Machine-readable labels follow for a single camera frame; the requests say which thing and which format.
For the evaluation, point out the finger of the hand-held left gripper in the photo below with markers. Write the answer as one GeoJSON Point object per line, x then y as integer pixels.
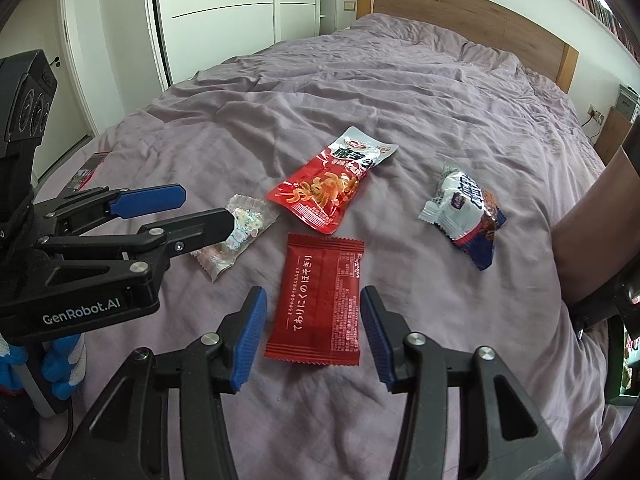
{"type": "Point", "coordinates": [200, 227]}
{"type": "Point", "coordinates": [145, 199]}

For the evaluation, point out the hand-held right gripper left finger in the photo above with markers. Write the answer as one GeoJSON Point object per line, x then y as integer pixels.
{"type": "Point", "coordinates": [250, 340]}

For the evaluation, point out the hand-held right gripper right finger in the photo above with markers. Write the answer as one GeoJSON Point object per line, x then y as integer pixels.
{"type": "Point", "coordinates": [377, 340]}

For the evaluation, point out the pastel candy wrapper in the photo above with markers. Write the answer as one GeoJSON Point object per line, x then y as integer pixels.
{"type": "Point", "coordinates": [250, 222]}

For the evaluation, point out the dark red snack packet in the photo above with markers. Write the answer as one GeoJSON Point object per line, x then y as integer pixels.
{"type": "Point", "coordinates": [320, 300]}

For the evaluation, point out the red white snack packet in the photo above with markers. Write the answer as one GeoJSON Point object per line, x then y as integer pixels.
{"type": "Point", "coordinates": [320, 190]}

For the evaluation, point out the blue white snack packet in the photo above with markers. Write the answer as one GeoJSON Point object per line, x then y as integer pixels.
{"type": "Point", "coordinates": [465, 210]}

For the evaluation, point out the person's left hand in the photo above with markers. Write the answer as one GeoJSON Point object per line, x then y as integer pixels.
{"type": "Point", "coordinates": [62, 370]}

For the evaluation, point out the red phone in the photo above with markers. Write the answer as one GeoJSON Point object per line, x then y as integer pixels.
{"type": "Point", "coordinates": [87, 172]}

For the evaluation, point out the white wardrobe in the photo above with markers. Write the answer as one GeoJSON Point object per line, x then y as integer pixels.
{"type": "Point", "coordinates": [225, 10]}

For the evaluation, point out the black bronze electric kettle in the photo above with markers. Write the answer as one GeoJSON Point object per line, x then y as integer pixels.
{"type": "Point", "coordinates": [590, 220]}

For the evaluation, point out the wooden dresser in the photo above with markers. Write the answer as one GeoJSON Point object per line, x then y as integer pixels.
{"type": "Point", "coordinates": [612, 137]}

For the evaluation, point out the wooden headboard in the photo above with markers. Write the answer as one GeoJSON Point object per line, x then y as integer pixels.
{"type": "Point", "coordinates": [475, 15]}

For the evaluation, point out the grey printer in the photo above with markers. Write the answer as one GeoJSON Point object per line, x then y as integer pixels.
{"type": "Point", "coordinates": [629, 102]}

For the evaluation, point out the wall outlet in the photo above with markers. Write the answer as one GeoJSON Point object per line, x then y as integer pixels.
{"type": "Point", "coordinates": [596, 113]}

